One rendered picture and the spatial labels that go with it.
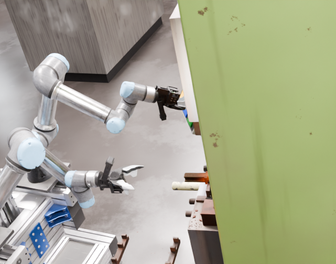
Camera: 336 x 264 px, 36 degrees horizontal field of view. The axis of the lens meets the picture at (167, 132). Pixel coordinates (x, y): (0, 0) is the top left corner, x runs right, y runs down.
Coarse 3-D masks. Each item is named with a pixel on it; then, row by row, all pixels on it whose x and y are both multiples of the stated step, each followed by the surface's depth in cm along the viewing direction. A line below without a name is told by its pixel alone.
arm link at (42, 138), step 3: (33, 132) 262; (36, 132) 265; (36, 135) 260; (39, 135) 264; (42, 135) 265; (39, 138) 260; (42, 138) 264; (45, 138) 265; (42, 141) 263; (45, 141) 265; (42, 144) 263; (45, 144) 265; (48, 144) 269; (45, 147) 265
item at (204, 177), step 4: (184, 176) 218; (188, 176) 218; (192, 176) 217; (196, 176) 217; (200, 176) 216; (204, 176) 216; (208, 176) 216; (188, 180) 219; (192, 180) 219; (196, 180) 218; (200, 180) 218; (204, 180) 215
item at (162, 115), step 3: (159, 102) 244; (159, 105) 245; (162, 105) 245; (159, 108) 246; (162, 108) 246; (159, 111) 247; (162, 111) 247; (159, 114) 250; (162, 114) 248; (165, 114) 249; (162, 117) 249; (165, 117) 249
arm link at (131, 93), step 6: (126, 84) 237; (132, 84) 238; (138, 84) 240; (120, 90) 242; (126, 90) 236; (132, 90) 237; (138, 90) 238; (144, 90) 239; (126, 96) 238; (132, 96) 239; (138, 96) 239; (144, 96) 240; (132, 102) 241
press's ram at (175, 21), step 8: (176, 8) 170; (176, 16) 165; (176, 24) 165; (176, 32) 167; (176, 40) 169; (184, 40) 168; (176, 48) 170; (184, 48) 170; (184, 56) 171; (184, 64) 173; (184, 72) 175; (184, 80) 177; (184, 88) 179; (192, 88) 178; (184, 96) 181; (192, 96) 180; (192, 104) 182; (192, 112) 184; (192, 120) 186
